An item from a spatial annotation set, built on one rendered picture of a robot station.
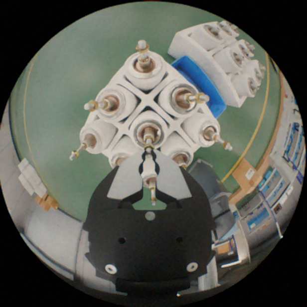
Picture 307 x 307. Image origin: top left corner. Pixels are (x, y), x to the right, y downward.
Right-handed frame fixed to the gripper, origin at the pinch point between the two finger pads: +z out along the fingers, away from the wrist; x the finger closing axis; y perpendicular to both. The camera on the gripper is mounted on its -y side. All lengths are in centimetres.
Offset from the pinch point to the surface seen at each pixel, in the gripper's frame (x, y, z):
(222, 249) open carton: 328, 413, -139
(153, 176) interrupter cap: 1.6, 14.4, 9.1
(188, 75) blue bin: 18.8, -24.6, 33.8
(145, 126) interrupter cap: -0.9, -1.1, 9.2
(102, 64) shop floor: -25, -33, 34
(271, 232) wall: 746, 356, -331
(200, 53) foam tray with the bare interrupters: 16.9, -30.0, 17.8
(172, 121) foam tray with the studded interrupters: 7.3, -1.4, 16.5
